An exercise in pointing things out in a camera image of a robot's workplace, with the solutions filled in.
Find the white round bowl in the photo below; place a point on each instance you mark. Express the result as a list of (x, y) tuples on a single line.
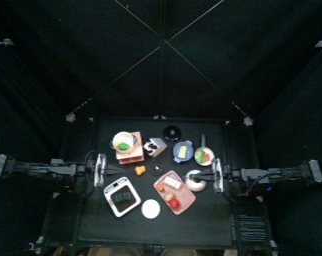
[(195, 185)]

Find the green toy vegetable in pot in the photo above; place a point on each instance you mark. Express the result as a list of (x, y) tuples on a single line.
[(123, 146)]

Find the orange red toy vegetable piece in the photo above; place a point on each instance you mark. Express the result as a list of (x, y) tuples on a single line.
[(207, 157)]

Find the pink rectangular tray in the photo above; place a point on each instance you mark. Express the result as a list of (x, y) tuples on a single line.
[(181, 195)]

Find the white toy knife block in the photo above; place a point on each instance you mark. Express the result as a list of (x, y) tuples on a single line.
[(158, 148)]

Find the grey frame corner bracket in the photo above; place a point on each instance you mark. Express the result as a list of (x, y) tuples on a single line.
[(71, 117), (248, 120)]

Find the toy frying pan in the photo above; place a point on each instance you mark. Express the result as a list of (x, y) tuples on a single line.
[(205, 162)]

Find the yellow toy bell pepper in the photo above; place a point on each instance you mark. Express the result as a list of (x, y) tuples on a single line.
[(141, 170)]

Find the wooden red toy stove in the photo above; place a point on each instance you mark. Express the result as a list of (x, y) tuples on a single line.
[(134, 155)]

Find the tan toy potato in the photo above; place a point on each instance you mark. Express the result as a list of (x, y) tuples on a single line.
[(169, 196)]

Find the yellow toy food piece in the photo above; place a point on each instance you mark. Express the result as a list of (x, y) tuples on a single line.
[(183, 152)]

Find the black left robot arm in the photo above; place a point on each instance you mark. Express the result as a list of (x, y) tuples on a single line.
[(43, 169)]

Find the white rectangular toy sink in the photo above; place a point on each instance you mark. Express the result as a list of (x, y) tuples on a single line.
[(111, 193)]

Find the orange toy carrot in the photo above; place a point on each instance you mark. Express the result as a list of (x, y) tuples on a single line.
[(161, 187)]

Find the blue toy pot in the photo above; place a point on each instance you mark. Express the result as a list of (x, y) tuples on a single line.
[(187, 156)]

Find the black round lid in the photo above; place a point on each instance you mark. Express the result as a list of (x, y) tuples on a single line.
[(171, 133)]

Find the white toy pot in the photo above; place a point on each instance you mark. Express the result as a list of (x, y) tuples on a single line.
[(127, 139)]

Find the red toy tomato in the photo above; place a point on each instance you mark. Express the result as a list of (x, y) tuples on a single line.
[(175, 203)]

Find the small white round plate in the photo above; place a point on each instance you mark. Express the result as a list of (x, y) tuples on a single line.
[(151, 208)]

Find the green toy vegetable piece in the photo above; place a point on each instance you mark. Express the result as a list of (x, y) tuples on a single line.
[(199, 154)]

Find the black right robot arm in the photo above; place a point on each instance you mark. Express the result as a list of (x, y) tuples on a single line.
[(265, 174)]

